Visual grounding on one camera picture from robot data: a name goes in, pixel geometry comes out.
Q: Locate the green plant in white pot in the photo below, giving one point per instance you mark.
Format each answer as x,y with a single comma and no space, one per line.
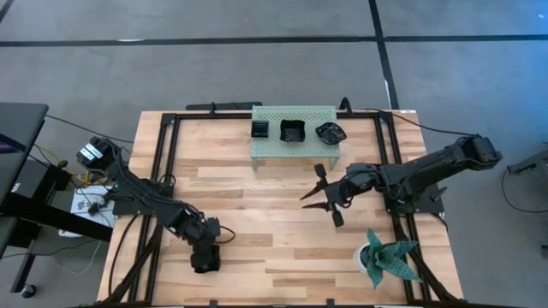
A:
385,258

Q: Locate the small black square mini plate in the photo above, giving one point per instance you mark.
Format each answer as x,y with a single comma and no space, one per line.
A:
260,129

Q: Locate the black caster wheel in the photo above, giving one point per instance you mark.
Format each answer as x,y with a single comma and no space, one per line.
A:
28,291

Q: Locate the black leaf-shaped mini plate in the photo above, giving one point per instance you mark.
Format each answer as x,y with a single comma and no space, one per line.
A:
329,133

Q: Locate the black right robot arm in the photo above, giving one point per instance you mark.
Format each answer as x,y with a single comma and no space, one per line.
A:
428,171

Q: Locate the black desk top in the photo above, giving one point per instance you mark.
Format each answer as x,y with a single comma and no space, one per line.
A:
21,120

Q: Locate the white power strip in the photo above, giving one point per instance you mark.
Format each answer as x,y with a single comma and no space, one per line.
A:
68,233

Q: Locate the green perforated metal shelf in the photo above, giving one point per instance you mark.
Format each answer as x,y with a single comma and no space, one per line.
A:
274,149

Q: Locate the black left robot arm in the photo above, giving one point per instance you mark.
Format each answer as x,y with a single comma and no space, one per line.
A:
171,214

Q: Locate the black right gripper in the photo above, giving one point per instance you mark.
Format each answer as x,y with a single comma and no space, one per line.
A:
355,181

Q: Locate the long black bar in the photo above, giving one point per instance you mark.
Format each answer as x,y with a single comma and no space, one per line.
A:
235,105

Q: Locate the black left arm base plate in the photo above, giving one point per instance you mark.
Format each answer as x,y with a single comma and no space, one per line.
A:
124,209

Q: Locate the white printed box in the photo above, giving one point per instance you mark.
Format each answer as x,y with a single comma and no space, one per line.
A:
79,201

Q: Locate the black desk stand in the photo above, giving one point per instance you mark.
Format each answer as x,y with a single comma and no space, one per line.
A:
51,214

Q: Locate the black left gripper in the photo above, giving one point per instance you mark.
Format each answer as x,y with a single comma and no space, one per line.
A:
207,233

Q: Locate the black aluminium table frame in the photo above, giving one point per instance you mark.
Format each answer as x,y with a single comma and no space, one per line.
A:
192,115

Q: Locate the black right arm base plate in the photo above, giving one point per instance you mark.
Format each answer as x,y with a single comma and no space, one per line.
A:
428,205

